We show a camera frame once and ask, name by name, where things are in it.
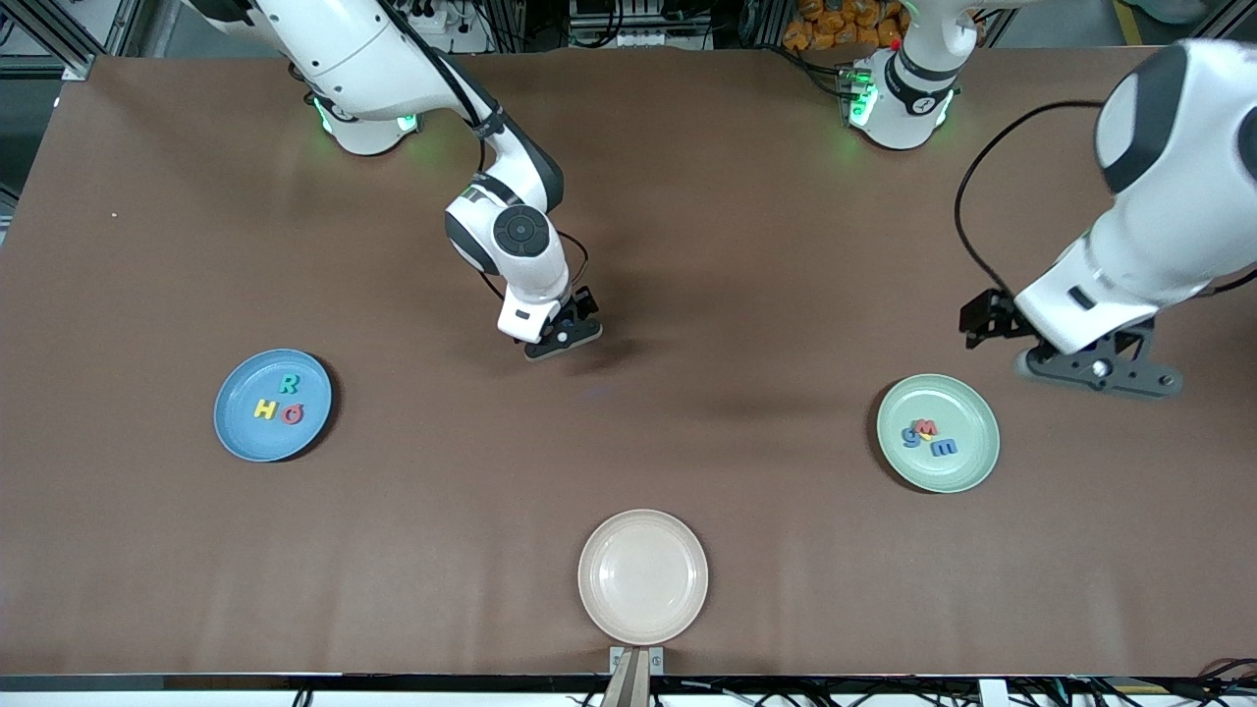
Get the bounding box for white power strip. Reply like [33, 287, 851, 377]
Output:
[403, 0, 497, 55]
[568, 0, 713, 50]

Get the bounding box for blue round plate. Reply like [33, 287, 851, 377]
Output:
[213, 349, 335, 463]

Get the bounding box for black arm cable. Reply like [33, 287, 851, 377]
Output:
[955, 98, 1257, 296]
[378, 0, 590, 300]

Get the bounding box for beige round plate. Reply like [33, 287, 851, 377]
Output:
[577, 509, 710, 647]

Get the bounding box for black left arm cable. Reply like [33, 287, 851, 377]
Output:
[955, 98, 1257, 296]

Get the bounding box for aluminium frame profile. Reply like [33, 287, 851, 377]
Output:
[0, 0, 129, 82]

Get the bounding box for green round plate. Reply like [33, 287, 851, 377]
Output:
[876, 373, 1002, 494]

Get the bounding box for orange packaged items pile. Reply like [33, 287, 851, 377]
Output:
[783, 0, 904, 52]

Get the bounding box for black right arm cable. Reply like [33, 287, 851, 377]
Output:
[378, 0, 590, 300]

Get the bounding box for metal table edge bracket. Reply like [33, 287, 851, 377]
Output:
[609, 646, 666, 707]

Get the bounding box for brown table cover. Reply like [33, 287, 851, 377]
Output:
[0, 47, 1257, 679]

